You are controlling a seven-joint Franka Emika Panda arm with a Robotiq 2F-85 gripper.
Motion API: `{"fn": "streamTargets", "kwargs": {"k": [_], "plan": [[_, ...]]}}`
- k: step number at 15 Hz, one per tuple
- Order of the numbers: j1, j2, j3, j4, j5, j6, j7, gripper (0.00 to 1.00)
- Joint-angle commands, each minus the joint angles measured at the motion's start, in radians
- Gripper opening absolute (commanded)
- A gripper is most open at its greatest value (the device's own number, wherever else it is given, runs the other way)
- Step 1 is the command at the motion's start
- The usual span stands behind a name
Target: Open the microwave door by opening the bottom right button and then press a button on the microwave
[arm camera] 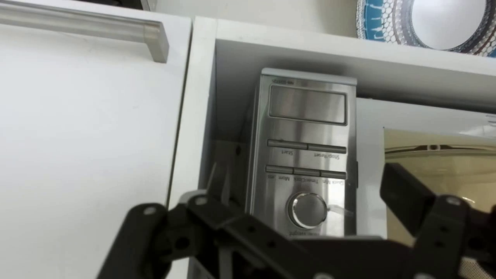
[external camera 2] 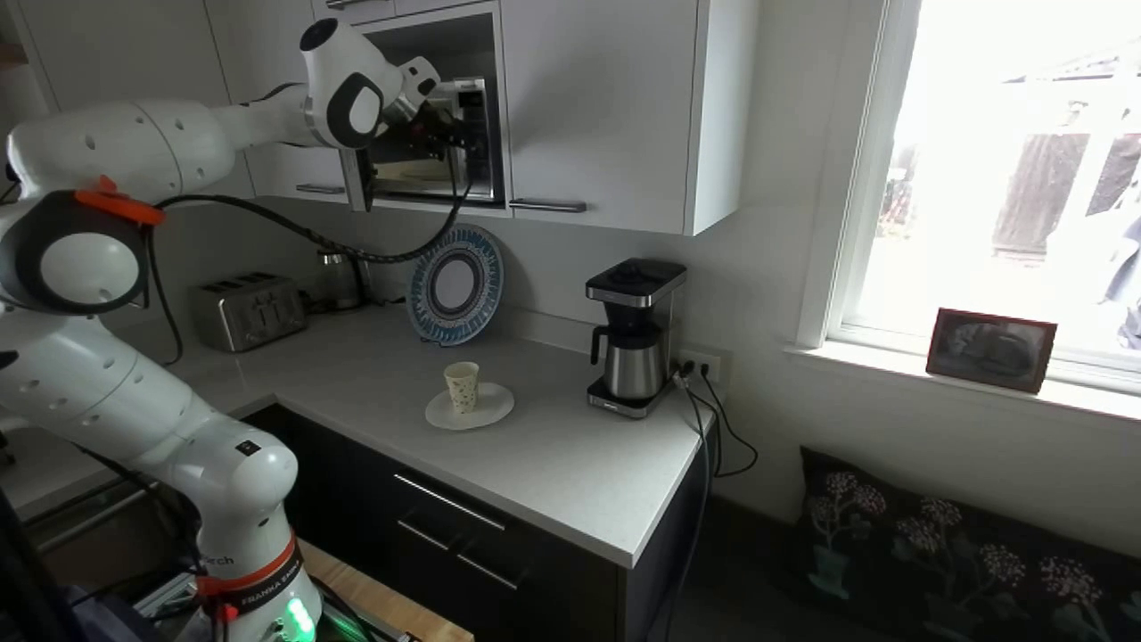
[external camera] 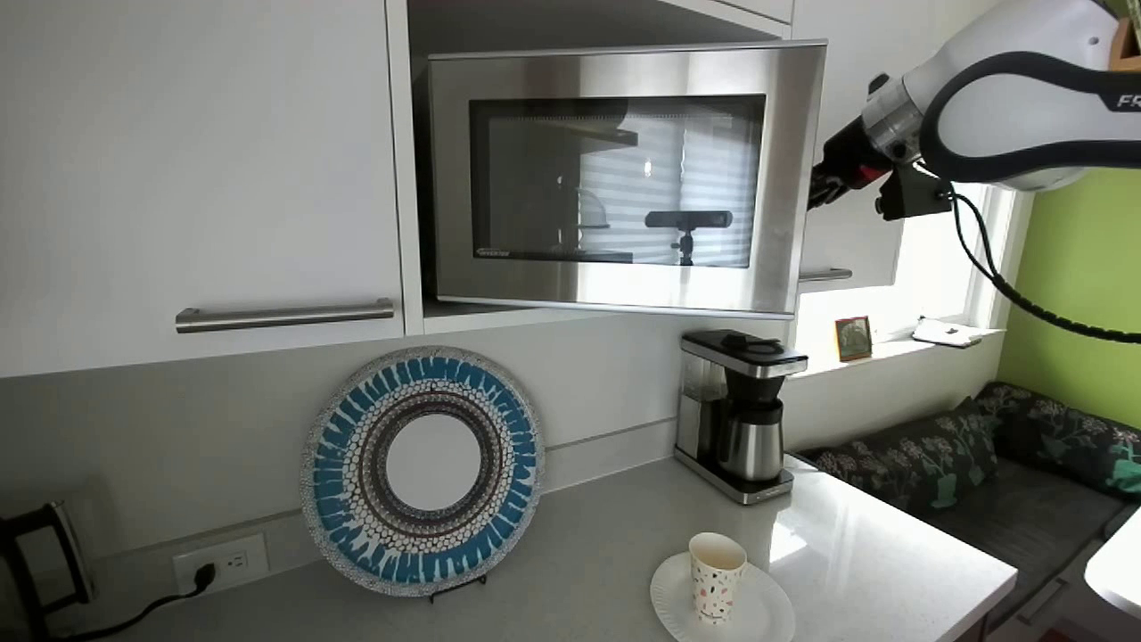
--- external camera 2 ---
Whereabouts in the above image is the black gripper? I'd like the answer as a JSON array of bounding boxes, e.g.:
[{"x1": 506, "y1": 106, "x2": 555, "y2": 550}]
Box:
[{"x1": 403, "y1": 76, "x2": 489, "y2": 153}]

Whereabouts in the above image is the stainless steel microwave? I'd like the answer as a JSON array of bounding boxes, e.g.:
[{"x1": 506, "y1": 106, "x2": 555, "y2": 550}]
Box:
[{"x1": 352, "y1": 76, "x2": 503, "y2": 209}]

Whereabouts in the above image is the white microwave niche cabinet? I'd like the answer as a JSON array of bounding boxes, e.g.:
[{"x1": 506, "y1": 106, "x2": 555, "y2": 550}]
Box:
[{"x1": 315, "y1": 0, "x2": 512, "y2": 220}]

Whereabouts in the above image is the narrow white cabinet door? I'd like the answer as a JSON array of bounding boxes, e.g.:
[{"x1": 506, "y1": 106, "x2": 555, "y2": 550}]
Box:
[{"x1": 497, "y1": 0, "x2": 705, "y2": 240}]

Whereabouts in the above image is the wide white cabinet door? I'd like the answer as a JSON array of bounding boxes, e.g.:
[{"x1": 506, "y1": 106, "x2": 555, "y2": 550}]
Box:
[{"x1": 204, "y1": 0, "x2": 348, "y2": 203}]

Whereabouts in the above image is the blue white decorative plate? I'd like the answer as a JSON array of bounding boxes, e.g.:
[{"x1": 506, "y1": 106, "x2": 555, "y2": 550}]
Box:
[{"x1": 403, "y1": 225, "x2": 510, "y2": 353}]

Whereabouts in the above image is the dotted white paper cup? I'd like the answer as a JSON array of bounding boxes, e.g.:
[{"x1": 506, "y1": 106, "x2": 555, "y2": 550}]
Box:
[{"x1": 439, "y1": 358, "x2": 486, "y2": 421}]

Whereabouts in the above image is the black steel coffee maker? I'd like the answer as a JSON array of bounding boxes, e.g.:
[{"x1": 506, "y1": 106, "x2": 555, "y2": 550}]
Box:
[{"x1": 577, "y1": 255, "x2": 693, "y2": 423}]

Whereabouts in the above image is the silver toaster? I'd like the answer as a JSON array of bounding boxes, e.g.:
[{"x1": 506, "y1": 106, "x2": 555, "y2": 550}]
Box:
[{"x1": 191, "y1": 267, "x2": 315, "y2": 358}]

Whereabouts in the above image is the white saucer plate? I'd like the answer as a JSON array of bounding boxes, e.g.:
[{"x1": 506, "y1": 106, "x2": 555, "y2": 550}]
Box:
[{"x1": 422, "y1": 379, "x2": 519, "y2": 434}]

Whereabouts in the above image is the white outlet beside coffee maker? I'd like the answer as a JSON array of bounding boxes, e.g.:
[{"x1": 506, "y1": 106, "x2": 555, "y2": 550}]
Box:
[{"x1": 668, "y1": 343, "x2": 729, "y2": 390}]

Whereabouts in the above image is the black base cabinet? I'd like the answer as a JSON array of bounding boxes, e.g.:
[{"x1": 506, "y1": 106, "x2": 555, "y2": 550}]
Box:
[{"x1": 239, "y1": 401, "x2": 719, "y2": 642}]

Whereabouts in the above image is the wooden board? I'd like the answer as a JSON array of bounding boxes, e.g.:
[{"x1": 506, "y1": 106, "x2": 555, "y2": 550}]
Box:
[{"x1": 291, "y1": 540, "x2": 479, "y2": 642}]

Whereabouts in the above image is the dark floral cushion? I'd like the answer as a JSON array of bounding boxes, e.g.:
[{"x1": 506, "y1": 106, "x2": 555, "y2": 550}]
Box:
[{"x1": 787, "y1": 442, "x2": 1141, "y2": 642}]

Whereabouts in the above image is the short steel cabinet handle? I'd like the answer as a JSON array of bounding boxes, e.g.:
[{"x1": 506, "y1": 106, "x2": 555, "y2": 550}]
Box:
[{"x1": 506, "y1": 196, "x2": 591, "y2": 220}]

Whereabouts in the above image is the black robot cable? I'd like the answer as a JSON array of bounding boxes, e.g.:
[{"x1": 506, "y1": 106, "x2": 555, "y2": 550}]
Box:
[{"x1": 144, "y1": 146, "x2": 479, "y2": 272}]

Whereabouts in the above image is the long steel drawer handle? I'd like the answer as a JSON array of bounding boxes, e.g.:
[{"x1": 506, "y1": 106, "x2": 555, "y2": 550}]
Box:
[{"x1": 390, "y1": 466, "x2": 510, "y2": 535}]

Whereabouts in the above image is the white window frame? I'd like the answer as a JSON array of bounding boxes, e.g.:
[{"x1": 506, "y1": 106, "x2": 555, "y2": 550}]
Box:
[{"x1": 787, "y1": 0, "x2": 1141, "y2": 428}]

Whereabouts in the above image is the black appliance cable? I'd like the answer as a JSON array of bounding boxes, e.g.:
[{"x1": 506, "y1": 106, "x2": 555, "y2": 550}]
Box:
[
  {"x1": 680, "y1": 361, "x2": 767, "y2": 485},
  {"x1": 662, "y1": 374, "x2": 723, "y2": 642}
]

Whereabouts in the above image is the short steel drawer handle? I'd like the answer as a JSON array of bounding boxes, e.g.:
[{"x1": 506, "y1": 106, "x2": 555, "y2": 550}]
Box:
[
  {"x1": 392, "y1": 518, "x2": 456, "y2": 557},
  {"x1": 452, "y1": 550, "x2": 528, "y2": 594}
]

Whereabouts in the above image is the small dark picture frame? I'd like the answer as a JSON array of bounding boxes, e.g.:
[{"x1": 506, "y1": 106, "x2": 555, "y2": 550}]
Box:
[{"x1": 922, "y1": 304, "x2": 1064, "y2": 401}]

